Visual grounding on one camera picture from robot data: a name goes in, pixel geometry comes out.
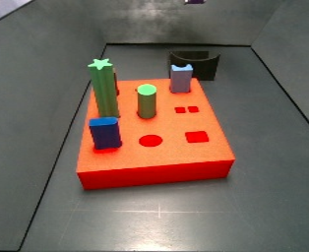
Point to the dark blue rounded peg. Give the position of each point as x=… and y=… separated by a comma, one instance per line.
x=104, y=130

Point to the green cylinder peg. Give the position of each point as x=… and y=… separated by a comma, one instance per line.
x=145, y=101

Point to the green star-shaped peg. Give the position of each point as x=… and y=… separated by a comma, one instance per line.
x=101, y=70

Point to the light blue notched peg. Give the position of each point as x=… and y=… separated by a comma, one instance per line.
x=180, y=79

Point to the purple rectangular block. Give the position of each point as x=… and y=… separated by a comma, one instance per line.
x=194, y=1

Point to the red foam peg board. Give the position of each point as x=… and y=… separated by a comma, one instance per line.
x=178, y=146

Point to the black curved fixture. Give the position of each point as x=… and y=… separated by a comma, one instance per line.
x=203, y=61

